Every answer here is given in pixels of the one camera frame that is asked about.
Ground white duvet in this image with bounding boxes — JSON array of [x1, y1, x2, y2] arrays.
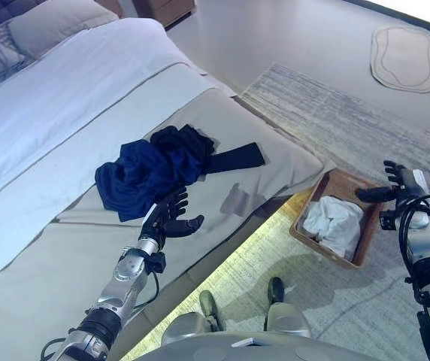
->
[[0, 17, 208, 211]]

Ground white garment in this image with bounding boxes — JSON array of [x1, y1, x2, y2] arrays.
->
[[303, 195, 365, 260]]

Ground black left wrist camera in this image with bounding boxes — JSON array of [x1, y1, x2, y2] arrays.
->
[[149, 252, 166, 274]]

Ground blue garment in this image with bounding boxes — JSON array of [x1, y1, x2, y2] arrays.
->
[[95, 138, 208, 223]]

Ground brown upholstered bed base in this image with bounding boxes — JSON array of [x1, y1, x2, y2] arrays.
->
[[113, 93, 336, 361]]

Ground small beige oval mat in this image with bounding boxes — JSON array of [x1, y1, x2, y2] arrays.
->
[[369, 25, 430, 94]]

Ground large bed with bedding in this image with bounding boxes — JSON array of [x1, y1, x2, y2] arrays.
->
[[0, 62, 325, 361]]

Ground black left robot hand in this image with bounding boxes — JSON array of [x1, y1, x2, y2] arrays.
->
[[139, 187, 205, 249]]

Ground grey right robot leg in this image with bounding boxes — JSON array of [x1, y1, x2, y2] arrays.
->
[[263, 277, 313, 339]]

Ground beige pillow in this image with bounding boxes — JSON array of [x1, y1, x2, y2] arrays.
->
[[7, 0, 120, 61]]

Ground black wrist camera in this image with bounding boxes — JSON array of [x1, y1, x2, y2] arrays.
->
[[149, 252, 166, 274], [379, 210, 395, 231]]

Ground silver robot legs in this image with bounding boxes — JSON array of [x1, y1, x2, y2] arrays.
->
[[161, 290, 227, 345]]

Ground brown wicker basket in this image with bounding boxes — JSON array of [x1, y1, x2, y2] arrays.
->
[[289, 168, 384, 270]]

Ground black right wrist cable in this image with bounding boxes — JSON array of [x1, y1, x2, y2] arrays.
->
[[398, 193, 430, 272]]

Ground large grey striped rug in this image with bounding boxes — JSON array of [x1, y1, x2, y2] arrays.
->
[[124, 62, 430, 361]]

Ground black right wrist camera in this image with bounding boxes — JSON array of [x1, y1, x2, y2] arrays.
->
[[379, 210, 395, 231]]

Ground grey robot torso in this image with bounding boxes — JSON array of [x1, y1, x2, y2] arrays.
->
[[135, 330, 385, 361]]

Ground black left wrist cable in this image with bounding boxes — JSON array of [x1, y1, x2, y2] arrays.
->
[[132, 270, 159, 309]]

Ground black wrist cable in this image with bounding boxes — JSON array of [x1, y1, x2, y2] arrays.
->
[[398, 193, 430, 272], [132, 270, 159, 309]]

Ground brown wooden nightstand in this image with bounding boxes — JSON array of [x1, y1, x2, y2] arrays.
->
[[131, 0, 196, 28]]

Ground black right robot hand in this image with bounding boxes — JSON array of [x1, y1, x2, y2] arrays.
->
[[354, 160, 430, 206]]

